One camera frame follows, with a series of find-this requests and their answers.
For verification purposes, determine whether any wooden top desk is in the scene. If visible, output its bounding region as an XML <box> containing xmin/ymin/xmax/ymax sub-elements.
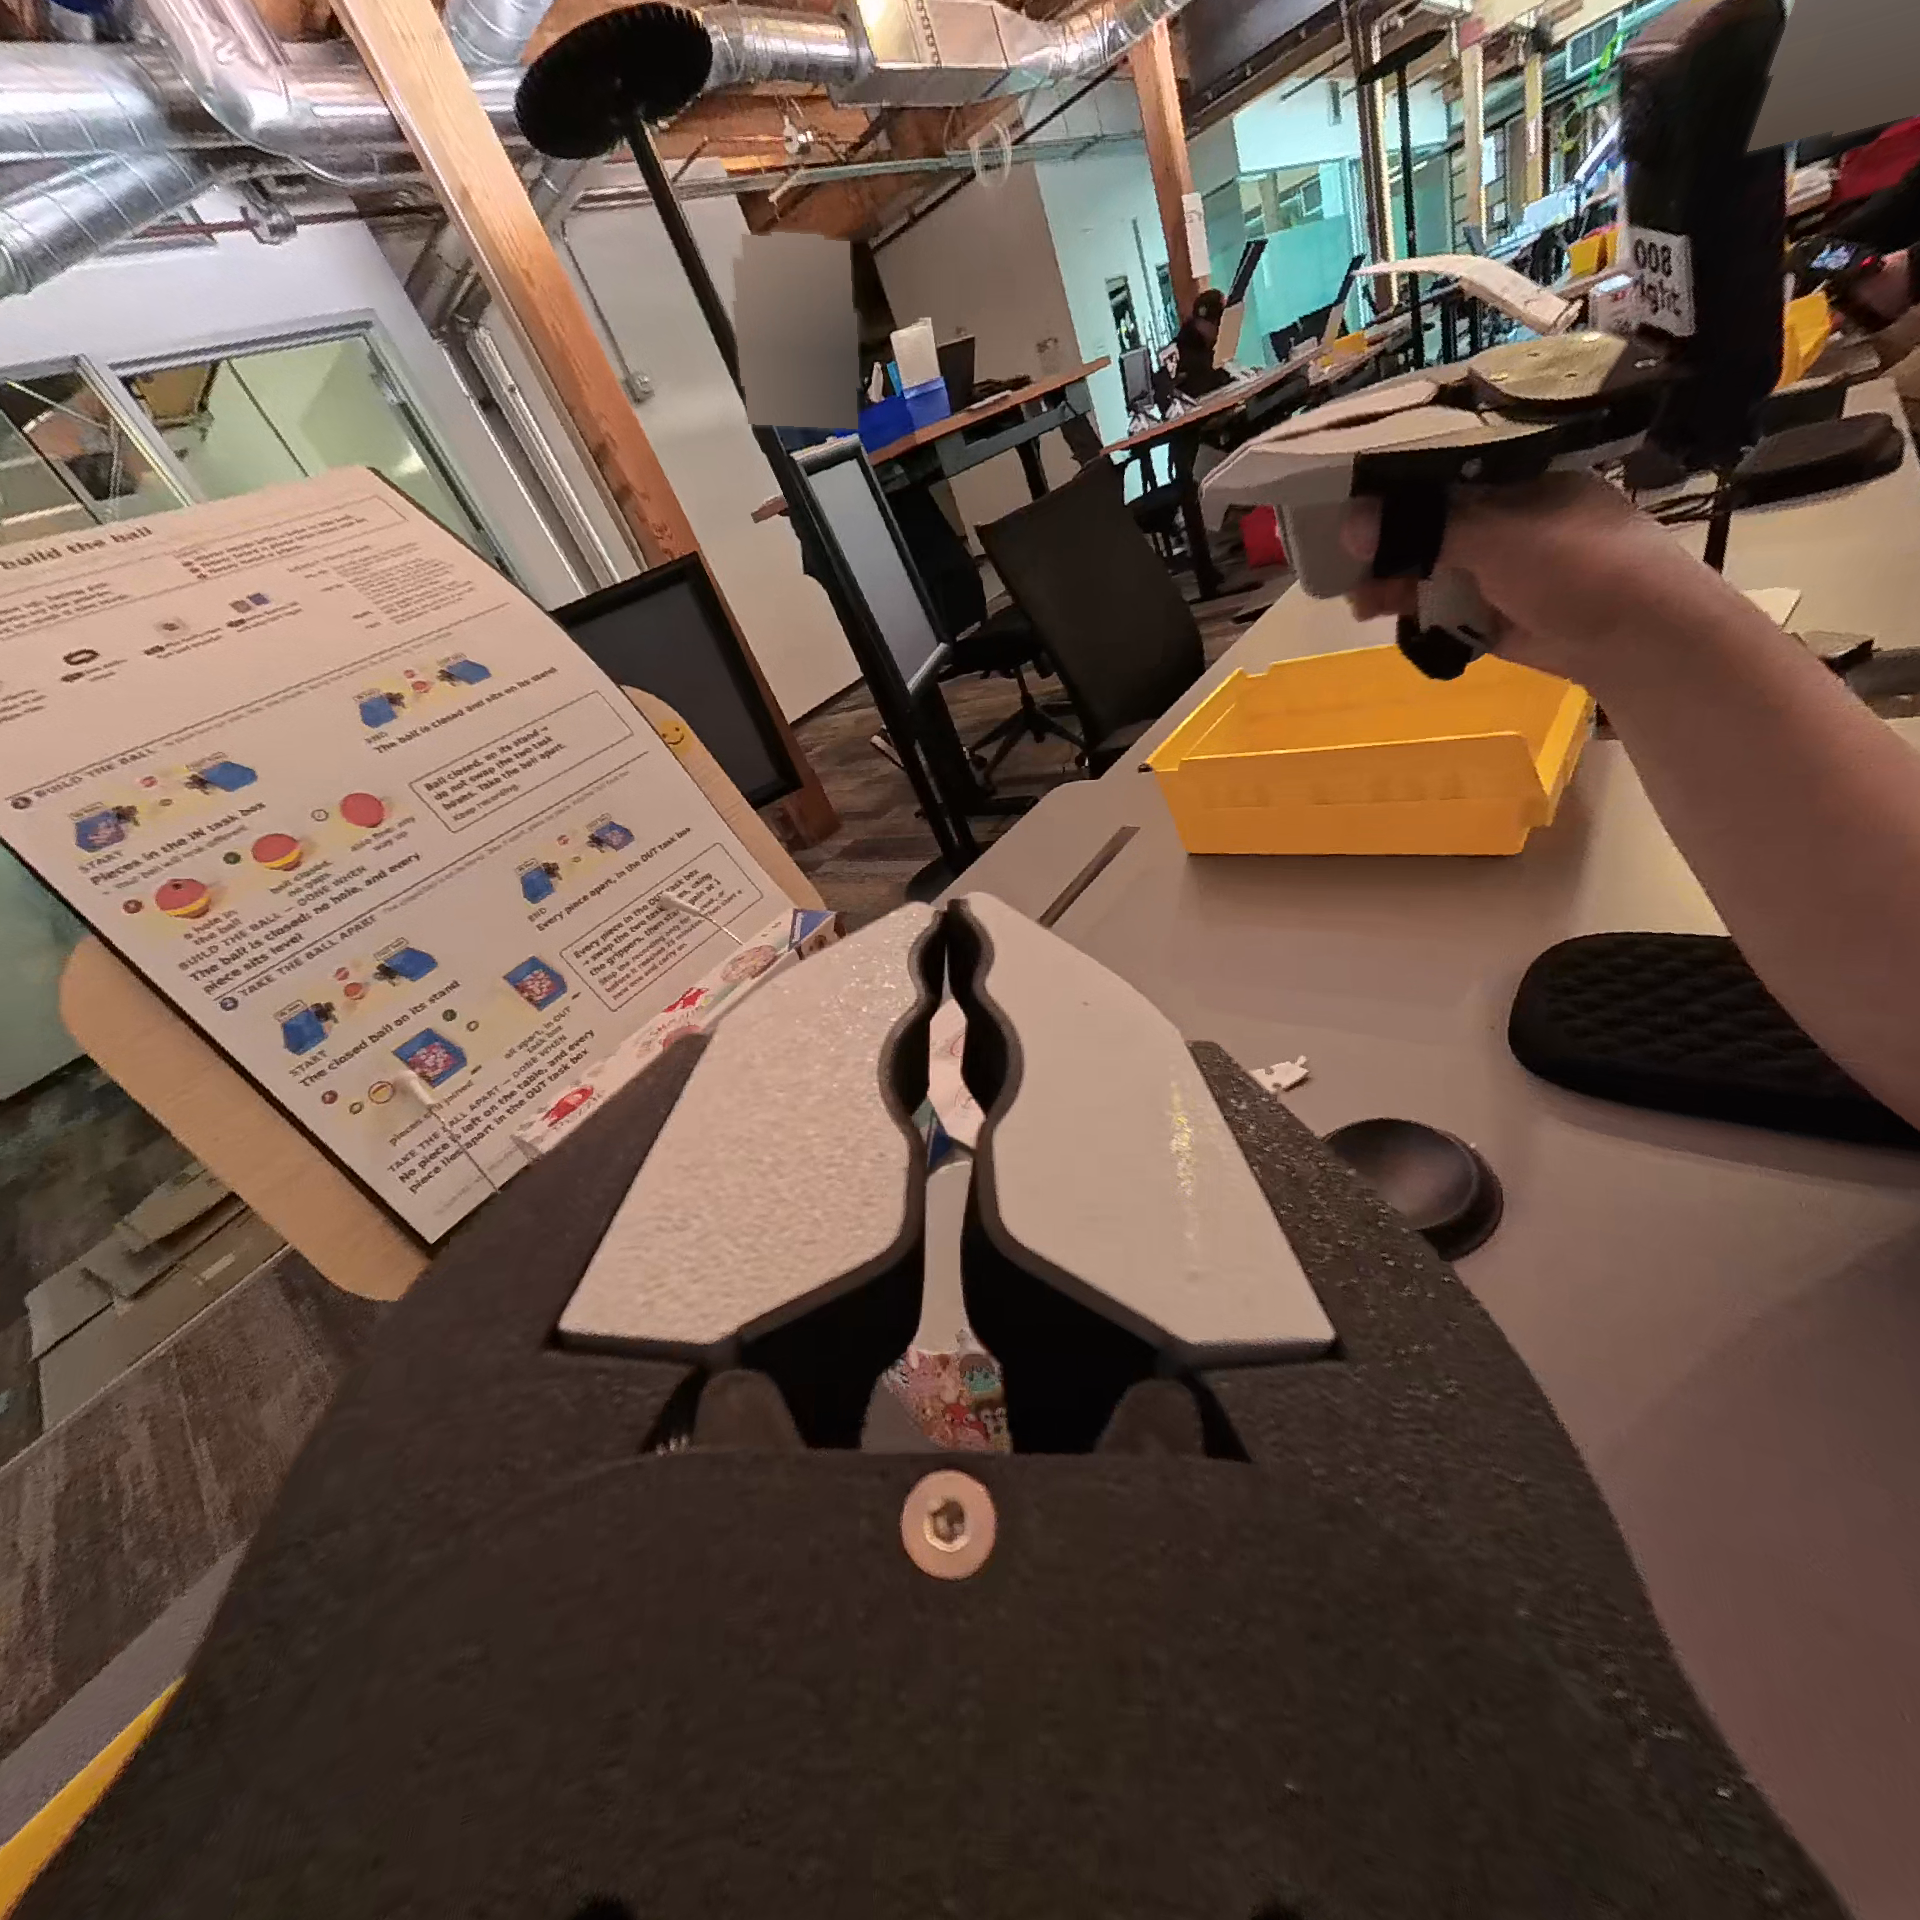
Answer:
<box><xmin>861</xmin><ymin>356</ymin><xmax>1116</xmax><ymax>601</ymax></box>

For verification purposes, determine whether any light plywood poster stand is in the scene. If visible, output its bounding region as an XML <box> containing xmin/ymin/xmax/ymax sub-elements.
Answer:
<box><xmin>60</xmin><ymin>682</ymin><xmax>828</xmax><ymax>1305</ymax></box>

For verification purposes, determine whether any black office chair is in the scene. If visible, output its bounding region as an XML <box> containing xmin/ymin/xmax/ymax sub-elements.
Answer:
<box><xmin>977</xmin><ymin>464</ymin><xmax>1209</xmax><ymax>781</ymax></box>

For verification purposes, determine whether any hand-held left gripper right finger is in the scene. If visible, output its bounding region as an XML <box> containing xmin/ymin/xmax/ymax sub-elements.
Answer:
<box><xmin>951</xmin><ymin>892</ymin><xmax>1345</xmax><ymax>1453</ymax></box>

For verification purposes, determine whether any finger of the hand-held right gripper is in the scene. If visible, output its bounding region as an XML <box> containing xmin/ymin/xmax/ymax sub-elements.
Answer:
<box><xmin>1197</xmin><ymin>435</ymin><xmax>1366</xmax><ymax>519</ymax></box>
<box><xmin>1245</xmin><ymin>376</ymin><xmax>1487</xmax><ymax>452</ymax></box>

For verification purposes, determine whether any yellow plastic bin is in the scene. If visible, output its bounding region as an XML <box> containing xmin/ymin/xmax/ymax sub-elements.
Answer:
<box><xmin>1142</xmin><ymin>644</ymin><xmax>1595</xmax><ymax>860</ymax></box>
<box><xmin>0</xmin><ymin>1679</ymin><xmax>185</xmax><ymax>1896</ymax></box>

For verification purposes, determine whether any black mesh wrist rest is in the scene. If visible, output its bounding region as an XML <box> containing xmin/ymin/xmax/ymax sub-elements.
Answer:
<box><xmin>1506</xmin><ymin>931</ymin><xmax>1920</xmax><ymax>1155</ymax></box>

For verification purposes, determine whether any black floor lamp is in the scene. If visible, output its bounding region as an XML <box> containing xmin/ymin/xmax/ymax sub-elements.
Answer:
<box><xmin>511</xmin><ymin>0</ymin><xmax>749</xmax><ymax>408</ymax></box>

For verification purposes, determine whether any silver ventilation duct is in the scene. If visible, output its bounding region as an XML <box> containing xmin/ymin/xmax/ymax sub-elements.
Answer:
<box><xmin>0</xmin><ymin>0</ymin><xmax>495</xmax><ymax>296</ymax></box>
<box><xmin>698</xmin><ymin>0</ymin><xmax>1203</xmax><ymax>111</ymax></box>

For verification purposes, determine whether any printed instruction poster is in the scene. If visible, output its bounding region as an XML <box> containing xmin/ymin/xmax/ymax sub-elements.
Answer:
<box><xmin>0</xmin><ymin>464</ymin><xmax>798</xmax><ymax>1249</ymax></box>

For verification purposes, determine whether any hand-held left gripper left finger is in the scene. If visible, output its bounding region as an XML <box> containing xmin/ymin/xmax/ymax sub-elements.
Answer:
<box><xmin>556</xmin><ymin>901</ymin><xmax>955</xmax><ymax>1451</ymax></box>

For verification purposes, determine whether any wooden support post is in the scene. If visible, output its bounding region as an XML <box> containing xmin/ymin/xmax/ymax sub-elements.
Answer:
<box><xmin>322</xmin><ymin>0</ymin><xmax>835</xmax><ymax>841</ymax></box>

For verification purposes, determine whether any black round ball stand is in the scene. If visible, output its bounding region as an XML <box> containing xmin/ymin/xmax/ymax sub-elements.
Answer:
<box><xmin>1329</xmin><ymin>1119</ymin><xmax>1503</xmax><ymax>1261</ymax></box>

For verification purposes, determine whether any person's right forearm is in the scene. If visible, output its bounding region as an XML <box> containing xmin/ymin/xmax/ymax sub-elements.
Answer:
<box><xmin>1598</xmin><ymin>577</ymin><xmax>1920</xmax><ymax>1129</ymax></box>

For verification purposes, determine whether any grey screen monitor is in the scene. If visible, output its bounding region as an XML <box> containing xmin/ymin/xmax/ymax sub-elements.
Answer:
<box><xmin>766</xmin><ymin>435</ymin><xmax>993</xmax><ymax>904</ymax></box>

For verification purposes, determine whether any person's right hand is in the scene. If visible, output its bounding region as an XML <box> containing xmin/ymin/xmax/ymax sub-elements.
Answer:
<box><xmin>1340</xmin><ymin>468</ymin><xmax>1753</xmax><ymax>696</ymax></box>

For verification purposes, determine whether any black framed grey panel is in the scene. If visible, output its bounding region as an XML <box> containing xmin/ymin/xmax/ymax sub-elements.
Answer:
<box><xmin>551</xmin><ymin>555</ymin><xmax>804</xmax><ymax>812</ymax></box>

